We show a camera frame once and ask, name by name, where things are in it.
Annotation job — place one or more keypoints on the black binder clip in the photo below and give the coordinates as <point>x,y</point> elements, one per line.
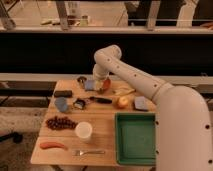
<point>79,104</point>

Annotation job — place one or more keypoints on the yellow apple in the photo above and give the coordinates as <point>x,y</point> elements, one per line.
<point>122,102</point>

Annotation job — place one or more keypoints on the wooden table board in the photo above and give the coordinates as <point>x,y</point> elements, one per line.
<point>102,119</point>

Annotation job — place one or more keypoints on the black rectangular block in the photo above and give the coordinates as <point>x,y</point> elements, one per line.
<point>63,93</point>

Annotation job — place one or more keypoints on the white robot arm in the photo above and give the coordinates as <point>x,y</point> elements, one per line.
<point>183,125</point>

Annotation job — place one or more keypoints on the small metal cup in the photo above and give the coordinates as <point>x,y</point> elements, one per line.
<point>81,81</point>

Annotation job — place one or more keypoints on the silver fork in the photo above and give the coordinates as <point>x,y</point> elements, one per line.
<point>83,152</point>

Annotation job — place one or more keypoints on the yellow banana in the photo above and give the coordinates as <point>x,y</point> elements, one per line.
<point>123,91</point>

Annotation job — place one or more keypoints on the green plastic tray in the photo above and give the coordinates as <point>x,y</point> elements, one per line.
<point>135,139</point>

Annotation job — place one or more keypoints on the black handled tool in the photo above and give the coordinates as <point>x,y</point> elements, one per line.
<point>100,100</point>

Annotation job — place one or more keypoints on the white paper cup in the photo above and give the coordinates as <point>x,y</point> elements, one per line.
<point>84,131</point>

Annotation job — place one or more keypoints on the red grape bunch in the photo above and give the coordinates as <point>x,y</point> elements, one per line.
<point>60,123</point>

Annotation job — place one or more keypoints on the blue sponge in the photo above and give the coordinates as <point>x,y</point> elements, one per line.
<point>89,85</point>

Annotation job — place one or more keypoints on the red bowl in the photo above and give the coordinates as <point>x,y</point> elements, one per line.
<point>105,86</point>

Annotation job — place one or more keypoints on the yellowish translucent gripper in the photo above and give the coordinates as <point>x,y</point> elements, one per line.
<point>98,85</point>

